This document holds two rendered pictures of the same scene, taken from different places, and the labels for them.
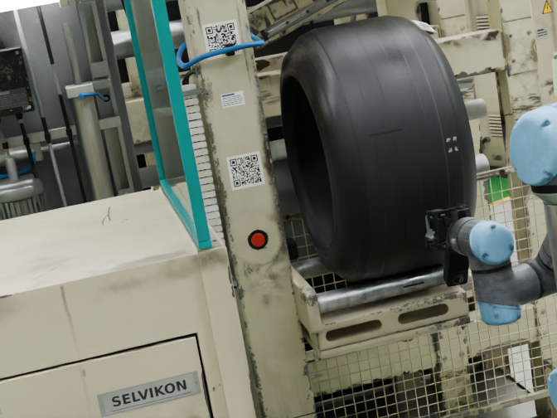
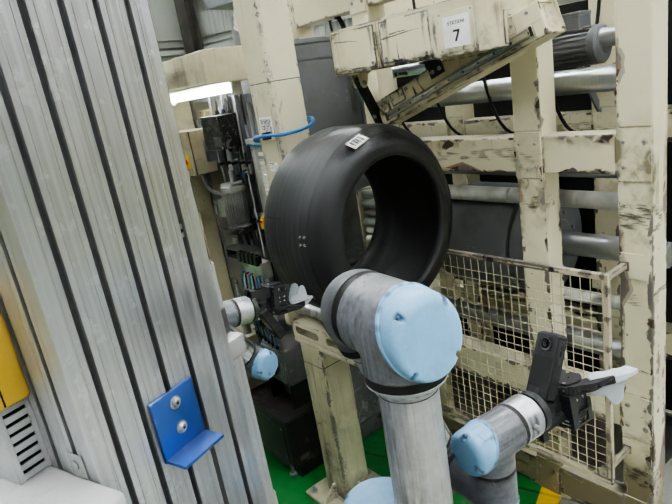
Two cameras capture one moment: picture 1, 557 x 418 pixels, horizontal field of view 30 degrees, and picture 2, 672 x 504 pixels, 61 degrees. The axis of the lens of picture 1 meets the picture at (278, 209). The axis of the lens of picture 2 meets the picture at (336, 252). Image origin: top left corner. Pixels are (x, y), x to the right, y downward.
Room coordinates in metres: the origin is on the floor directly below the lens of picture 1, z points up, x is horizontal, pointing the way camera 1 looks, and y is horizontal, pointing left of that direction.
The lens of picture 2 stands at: (1.52, -1.76, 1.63)
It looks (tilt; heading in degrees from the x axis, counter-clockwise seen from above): 17 degrees down; 63
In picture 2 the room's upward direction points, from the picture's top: 10 degrees counter-clockwise
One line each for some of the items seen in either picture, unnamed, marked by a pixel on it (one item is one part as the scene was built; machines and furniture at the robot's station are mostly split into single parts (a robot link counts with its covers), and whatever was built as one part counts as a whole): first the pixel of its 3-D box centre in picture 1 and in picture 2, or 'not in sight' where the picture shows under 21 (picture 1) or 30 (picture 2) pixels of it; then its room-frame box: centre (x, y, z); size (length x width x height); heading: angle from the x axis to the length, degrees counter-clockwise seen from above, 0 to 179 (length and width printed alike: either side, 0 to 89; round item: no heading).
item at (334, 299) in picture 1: (385, 288); (332, 317); (2.24, -0.21, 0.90); 0.35 x 0.05 x 0.05; 100
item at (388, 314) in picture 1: (387, 315); (334, 335); (2.24, -0.20, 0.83); 0.36 x 0.09 x 0.06; 100
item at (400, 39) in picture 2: not in sight; (421, 37); (2.70, -0.25, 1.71); 0.61 x 0.25 x 0.15; 100
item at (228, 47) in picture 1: (219, 46); (283, 130); (2.32, 0.07, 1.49); 0.19 x 0.19 x 0.06; 10
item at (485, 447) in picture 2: not in sight; (489, 441); (2.04, -1.15, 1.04); 0.11 x 0.08 x 0.09; 4
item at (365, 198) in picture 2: not in sight; (390, 223); (2.72, 0.10, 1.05); 0.20 x 0.15 x 0.30; 100
